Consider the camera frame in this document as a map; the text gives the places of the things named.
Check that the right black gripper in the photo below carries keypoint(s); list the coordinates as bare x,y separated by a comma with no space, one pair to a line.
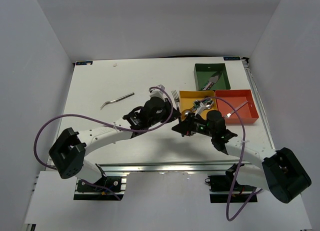
186,126

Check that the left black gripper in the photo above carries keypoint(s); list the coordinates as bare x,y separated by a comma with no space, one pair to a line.
176,114

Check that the pink handle spoon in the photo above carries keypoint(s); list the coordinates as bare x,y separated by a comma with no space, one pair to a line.
186,112

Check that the teal handle fork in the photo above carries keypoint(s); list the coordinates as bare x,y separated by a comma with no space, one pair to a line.
176,99

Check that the teal handle spoon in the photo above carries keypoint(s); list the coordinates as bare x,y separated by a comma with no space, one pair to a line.
200,105

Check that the pink handle fork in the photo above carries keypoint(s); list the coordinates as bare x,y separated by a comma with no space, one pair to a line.
228,115

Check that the dark handle fork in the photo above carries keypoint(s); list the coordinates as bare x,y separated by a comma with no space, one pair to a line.
117,100

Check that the teal handle knife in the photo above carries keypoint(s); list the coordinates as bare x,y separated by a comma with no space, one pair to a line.
211,81

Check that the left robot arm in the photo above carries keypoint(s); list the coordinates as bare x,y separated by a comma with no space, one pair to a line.
71,147

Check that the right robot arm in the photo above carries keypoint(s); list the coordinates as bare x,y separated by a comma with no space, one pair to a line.
275,170

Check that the yellow box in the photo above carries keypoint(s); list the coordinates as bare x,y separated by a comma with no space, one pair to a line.
187,99

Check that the green box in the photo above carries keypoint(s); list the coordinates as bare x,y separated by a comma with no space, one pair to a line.
203,71

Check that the red box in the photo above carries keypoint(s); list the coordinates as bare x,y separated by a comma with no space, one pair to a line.
242,101

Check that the right blue table sticker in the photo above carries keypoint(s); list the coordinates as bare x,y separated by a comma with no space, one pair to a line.
231,58

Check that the blue table sticker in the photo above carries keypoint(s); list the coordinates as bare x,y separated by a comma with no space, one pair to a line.
84,63
231,58

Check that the left blue table sticker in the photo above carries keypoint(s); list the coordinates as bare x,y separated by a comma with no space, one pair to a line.
84,63

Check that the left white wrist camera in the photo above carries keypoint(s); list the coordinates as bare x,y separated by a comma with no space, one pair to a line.
157,92

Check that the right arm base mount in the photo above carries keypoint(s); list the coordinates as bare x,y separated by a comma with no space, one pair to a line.
219,187

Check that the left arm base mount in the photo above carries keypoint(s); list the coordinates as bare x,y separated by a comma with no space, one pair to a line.
107,188

